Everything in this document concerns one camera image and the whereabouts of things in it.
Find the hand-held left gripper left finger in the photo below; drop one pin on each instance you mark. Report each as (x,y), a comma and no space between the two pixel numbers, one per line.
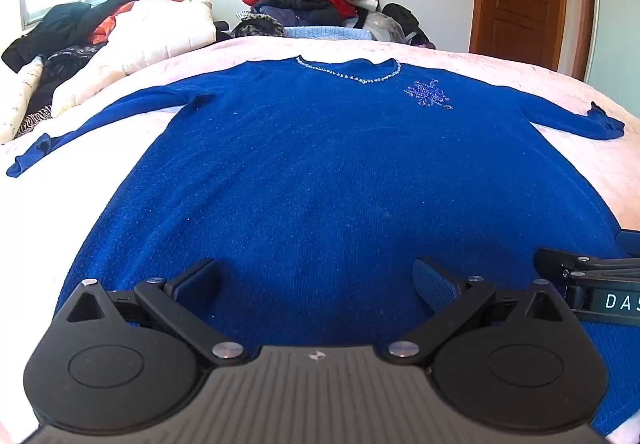
(197,286)

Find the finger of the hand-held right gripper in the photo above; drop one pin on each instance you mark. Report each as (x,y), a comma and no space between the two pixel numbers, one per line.
(555,261)
(631,240)

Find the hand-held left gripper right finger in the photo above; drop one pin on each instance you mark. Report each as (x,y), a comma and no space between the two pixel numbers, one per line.
(432,286)

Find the blue knitted sweater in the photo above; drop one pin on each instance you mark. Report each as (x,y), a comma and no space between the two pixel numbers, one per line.
(320,164)

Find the white wardrobe with flower stickers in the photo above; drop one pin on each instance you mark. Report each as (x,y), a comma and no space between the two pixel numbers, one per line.
(615,34)

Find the zebra print cloth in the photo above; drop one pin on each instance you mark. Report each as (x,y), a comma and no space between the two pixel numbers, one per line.
(35,119)

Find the brown wooden door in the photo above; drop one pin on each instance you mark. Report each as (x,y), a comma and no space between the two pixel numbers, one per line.
(520,24)

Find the white puffer jacket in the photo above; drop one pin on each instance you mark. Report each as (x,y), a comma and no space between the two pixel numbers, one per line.
(160,34)

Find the dark patterned cloth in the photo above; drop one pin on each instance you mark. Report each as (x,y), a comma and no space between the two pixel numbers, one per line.
(65,64)

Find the clear plastic bag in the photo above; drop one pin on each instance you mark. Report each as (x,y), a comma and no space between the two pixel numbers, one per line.
(382,26)

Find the leopard print cloth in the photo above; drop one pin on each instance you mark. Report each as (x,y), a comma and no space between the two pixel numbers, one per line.
(260,27)

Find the light blue knitted blanket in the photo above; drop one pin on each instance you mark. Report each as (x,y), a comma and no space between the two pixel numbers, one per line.
(325,32)

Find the black jacket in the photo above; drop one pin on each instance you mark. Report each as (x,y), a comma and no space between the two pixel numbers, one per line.
(55,26)

